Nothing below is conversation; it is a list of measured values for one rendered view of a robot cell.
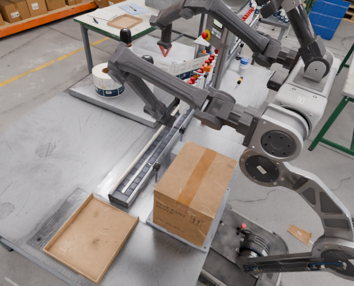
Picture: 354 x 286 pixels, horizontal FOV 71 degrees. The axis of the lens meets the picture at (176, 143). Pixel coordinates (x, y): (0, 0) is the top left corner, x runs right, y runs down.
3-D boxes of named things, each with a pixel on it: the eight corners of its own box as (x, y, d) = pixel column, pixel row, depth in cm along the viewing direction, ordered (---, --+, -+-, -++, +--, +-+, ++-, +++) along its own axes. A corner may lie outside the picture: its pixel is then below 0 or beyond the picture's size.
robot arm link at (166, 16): (195, 18, 95) (208, -9, 94) (183, 9, 92) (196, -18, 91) (160, 32, 133) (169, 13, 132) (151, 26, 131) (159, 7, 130)
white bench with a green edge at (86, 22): (166, 37, 444) (169, -14, 387) (203, 50, 420) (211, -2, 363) (86, 81, 328) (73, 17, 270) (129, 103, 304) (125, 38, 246)
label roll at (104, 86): (118, 100, 165) (116, 81, 154) (90, 94, 166) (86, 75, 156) (128, 84, 178) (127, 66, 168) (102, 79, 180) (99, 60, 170)
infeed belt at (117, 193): (219, 59, 225) (220, 55, 222) (228, 62, 223) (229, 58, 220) (110, 199, 118) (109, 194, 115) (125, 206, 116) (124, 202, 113)
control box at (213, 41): (216, 37, 150) (223, 3, 137) (233, 49, 141) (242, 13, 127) (202, 39, 146) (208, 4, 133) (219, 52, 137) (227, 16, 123)
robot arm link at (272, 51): (279, 60, 101) (286, 48, 101) (255, 52, 104) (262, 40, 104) (278, 68, 110) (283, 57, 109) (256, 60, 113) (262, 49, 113)
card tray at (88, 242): (92, 196, 119) (91, 191, 116) (139, 219, 113) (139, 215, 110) (45, 252, 100) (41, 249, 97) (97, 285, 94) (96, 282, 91)
